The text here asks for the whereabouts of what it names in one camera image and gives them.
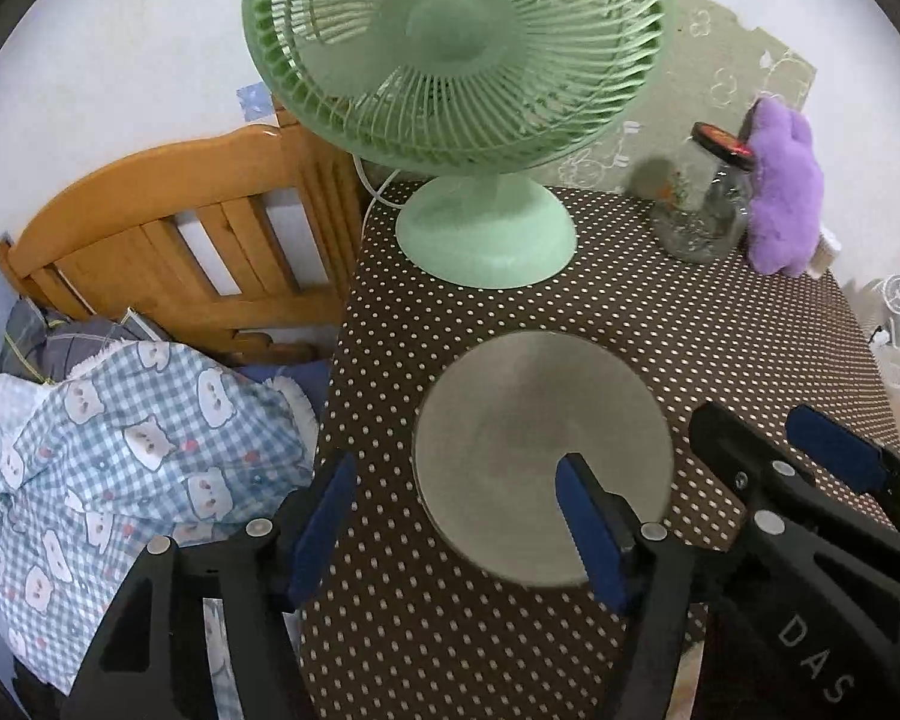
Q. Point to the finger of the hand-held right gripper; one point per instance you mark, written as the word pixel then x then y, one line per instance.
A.
pixel 727 442
pixel 832 442

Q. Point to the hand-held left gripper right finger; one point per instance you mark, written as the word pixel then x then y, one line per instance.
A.
pixel 592 532

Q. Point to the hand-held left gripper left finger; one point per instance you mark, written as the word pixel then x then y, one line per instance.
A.
pixel 319 532

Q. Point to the large grey floral bowl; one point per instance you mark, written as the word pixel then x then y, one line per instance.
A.
pixel 510 420

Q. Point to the brown polka dot tablecloth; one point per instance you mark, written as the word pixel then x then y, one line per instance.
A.
pixel 420 630

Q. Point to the cotton swab container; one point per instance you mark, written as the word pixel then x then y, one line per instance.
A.
pixel 825 251

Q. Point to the blue checked bear blanket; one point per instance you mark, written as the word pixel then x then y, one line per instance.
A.
pixel 142 427

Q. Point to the glass jar with black lid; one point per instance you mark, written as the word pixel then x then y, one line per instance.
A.
pixel 701 225

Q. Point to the purple plush toy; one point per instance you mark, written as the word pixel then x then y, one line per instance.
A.
pixel 784 187

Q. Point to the grey bedding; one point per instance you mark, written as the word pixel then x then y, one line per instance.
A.
pixel 67 337

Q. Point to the white fuzzy blanket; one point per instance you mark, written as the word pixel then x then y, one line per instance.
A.
pixel 0 420

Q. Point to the wooden headboard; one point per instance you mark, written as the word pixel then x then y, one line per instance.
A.
pixel 120 232

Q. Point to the blue patterned paper piece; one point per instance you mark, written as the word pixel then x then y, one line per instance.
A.
pixel 259 101

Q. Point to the green table fan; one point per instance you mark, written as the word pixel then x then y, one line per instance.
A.
pixel 457 37

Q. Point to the green patterned wall cloth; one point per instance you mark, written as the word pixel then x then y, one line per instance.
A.
pixel 690 90

